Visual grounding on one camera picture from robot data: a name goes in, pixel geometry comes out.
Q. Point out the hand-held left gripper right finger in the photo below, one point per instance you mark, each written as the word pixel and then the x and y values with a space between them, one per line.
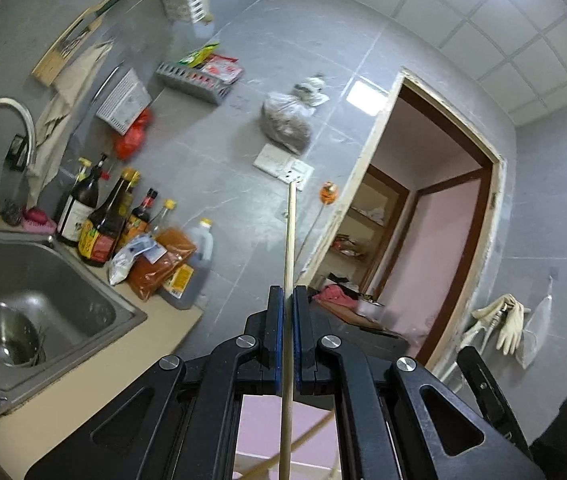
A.
pixel 297 340

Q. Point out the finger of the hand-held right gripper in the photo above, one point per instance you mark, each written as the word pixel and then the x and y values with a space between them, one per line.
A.
pixel 488 400

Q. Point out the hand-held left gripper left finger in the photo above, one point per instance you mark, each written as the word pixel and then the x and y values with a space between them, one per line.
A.
pixel 277 340

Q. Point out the pink cloth on cabinet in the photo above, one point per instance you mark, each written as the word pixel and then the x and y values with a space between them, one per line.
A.
pixel 336 297

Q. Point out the grey cabinet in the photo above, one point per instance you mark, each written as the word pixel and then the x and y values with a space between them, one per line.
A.
pixel 363 337

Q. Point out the cream rubber gloves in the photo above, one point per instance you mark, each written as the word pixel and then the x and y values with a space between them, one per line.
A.
pixel 508 325

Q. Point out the small metal pot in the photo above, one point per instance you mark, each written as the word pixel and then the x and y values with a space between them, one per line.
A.
pixel 371 309

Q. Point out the white mesh bag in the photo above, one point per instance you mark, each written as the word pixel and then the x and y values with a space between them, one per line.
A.
pixel 537 330

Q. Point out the pink table cloth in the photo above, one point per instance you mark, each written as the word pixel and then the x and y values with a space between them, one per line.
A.
pixel 263 430

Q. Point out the cooking oil jug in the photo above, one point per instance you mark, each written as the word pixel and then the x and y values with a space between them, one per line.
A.
pixel 196 250

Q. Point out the wooden shelf unit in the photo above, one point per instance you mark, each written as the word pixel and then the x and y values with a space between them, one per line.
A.
pixel 363 220

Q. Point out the bag of chili powder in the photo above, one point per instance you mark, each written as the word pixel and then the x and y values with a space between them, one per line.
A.
pixel 161 265

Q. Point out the white and blue plastic bag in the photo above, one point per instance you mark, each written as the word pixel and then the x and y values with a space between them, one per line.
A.
pixel 131 257

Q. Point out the clear bottle yellow cap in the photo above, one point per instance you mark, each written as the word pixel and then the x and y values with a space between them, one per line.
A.
pixel 163 215

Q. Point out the dark bottle red cap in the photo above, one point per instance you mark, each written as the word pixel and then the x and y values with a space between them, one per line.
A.
pixel 138 220

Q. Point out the stainless steel sink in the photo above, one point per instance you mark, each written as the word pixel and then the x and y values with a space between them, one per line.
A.
pixel 78 290

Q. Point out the clear bag of dried goods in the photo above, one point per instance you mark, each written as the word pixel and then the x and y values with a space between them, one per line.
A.
pixel 286 122

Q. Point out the dark bottle white label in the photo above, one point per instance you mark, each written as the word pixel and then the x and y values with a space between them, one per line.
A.
pixel 78 210

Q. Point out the red plastic bag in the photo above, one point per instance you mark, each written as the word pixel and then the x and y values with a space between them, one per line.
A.
pixel 133 137

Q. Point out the pump soap bottle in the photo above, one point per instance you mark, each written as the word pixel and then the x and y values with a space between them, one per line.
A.
pixel 84 167

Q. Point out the metal bowl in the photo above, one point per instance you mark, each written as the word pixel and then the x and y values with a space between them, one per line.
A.
pixel 13 330

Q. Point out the pink scrub brush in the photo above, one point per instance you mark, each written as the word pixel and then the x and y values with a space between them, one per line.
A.
pixel 39 220

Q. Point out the red snack packet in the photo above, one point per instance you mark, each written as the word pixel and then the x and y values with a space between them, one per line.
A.
pixel 223 69

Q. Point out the steel wool scrubber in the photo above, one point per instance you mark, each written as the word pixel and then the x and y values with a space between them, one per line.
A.
pixel 12 212

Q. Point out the green snack packet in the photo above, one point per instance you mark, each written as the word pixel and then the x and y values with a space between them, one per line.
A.
pixel 201 55

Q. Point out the beige hanging towel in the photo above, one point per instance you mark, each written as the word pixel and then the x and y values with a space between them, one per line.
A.
pixel 58 110

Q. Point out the curved metal faucet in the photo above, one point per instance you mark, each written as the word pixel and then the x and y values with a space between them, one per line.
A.
pixel 0 105

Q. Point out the wooden cutting board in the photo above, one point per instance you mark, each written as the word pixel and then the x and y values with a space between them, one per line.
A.
pixel 70 40

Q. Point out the orange wall hook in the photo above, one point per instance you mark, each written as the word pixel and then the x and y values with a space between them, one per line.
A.
pixel 328 194

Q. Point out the white wall socket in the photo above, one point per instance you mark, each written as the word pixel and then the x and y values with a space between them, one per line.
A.
pixel 302 172

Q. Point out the wooden door frame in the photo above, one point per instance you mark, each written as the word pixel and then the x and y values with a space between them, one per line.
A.
pixel 493 210

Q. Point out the grey wall shelf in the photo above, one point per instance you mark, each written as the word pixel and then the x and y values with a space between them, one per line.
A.
pixel 188 82

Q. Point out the small white wall basket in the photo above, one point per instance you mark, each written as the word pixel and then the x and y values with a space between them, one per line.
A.
pixel 123 100

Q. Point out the black wall socket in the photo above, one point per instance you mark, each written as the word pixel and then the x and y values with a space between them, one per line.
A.
pixel 18 152

